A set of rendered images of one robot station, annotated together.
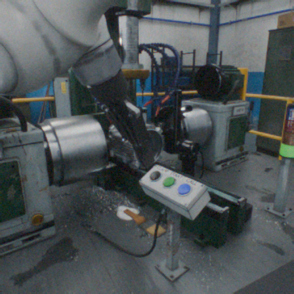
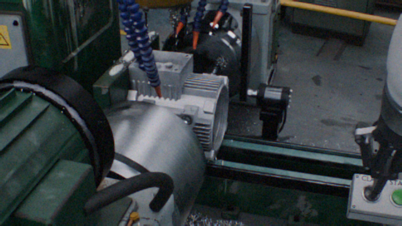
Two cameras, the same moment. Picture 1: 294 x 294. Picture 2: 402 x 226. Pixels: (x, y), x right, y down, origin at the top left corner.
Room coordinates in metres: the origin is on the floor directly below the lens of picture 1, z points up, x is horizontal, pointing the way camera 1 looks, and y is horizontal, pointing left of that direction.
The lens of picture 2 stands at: (0.26, 0.58, 1.60)
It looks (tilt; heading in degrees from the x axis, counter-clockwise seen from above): 31 degrees down; 325
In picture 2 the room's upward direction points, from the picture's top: straight up
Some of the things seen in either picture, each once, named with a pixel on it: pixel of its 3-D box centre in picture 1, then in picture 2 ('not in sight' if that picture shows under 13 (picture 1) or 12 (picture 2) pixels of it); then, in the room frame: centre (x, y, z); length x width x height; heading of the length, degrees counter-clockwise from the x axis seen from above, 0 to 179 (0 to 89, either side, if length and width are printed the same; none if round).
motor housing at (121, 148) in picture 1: (135, 142); (179, 112); (1.09, 0.06, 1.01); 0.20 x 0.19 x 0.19; 39
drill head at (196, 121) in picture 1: (186, 127); (215, 48); (1.30, -0.20, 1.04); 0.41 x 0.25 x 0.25; 129
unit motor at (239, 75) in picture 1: (226, 102); not in sight; (1.46, -0.45, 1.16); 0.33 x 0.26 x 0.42; 129
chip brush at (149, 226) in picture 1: (142, 221); not in sight; (0.78, 0.02, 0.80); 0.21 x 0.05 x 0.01; 42
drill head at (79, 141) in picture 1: (57, 152); (117, 199); (0.86, 0.34, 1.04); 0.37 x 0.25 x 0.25; 129
